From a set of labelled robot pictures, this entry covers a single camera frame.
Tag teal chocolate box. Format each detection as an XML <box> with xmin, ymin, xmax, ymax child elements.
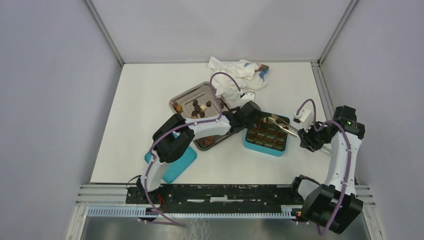
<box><xmin>243</xmin><ymin>111</ymin><xmax>288</xmax><ymax>157</ymax></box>

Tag steel tongs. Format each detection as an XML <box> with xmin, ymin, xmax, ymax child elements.
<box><xmin>267</xmin><ymin>113</ymin><xmax>302</xmax><ymax>141</ymax></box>

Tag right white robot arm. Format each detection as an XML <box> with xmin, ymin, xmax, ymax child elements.
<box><xmin>288</xmin><ymin>105</ymin><xmax>365</xmax><ymax>236</ymax></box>

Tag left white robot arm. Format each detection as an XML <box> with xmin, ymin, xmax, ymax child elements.
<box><xmin>137</xmin><ymin>101</ymin><xmax>261</xmax><ymax>204</ymax></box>

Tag caramel ridged chocolate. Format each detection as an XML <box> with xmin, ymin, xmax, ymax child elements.
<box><xmin>176</xmin><ymin>105</ymin><xmax>183</xmax><ymax>113</ymax></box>

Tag white crumpled cloth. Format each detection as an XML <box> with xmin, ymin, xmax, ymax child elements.
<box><xmin>207</xmin><ymin>56</ymin><xmax>270</xmax><ymax>101</ymax></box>

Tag steel tray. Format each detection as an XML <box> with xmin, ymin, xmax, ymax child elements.
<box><xmin>169</xmin><ymin>82</ymin><xmax>233</xmax><ymax>151</ymax></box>

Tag teal box lid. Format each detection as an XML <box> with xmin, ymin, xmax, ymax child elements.
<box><xmin>161</xmin><ymin>146</ymin><xmax>197</xmax><ymax>184</ymax></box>

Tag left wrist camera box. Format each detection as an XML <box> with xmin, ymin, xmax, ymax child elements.
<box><xmin>239</xmin><ymin>91</ymin><xmax>256</xmax><ymax>103</ymax></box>

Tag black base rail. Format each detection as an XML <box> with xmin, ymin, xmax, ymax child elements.
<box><xmin>125</xmin><ymin>184</ymin><xmax>304</xmax><ymax>214</ymax></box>

